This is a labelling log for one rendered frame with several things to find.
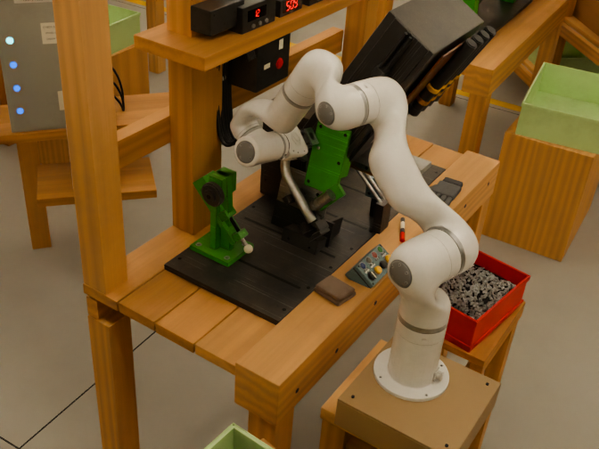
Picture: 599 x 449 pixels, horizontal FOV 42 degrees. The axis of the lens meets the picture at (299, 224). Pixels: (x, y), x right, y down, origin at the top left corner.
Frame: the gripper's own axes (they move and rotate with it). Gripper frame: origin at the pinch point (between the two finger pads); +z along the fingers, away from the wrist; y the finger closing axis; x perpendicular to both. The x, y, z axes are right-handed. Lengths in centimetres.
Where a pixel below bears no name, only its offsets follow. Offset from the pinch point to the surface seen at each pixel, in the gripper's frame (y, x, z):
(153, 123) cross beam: 21.5, 26.0, -30.2
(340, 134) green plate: -3.7, -10.1, 2.7
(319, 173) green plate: -10.8, 2.1, 2.8
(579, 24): 30, -28, 332
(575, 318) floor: -111, 2, 161
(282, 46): 27.5, -7.1, -1.0
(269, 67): 23.1, -2.9, -5.7
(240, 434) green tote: -62, 5, -74
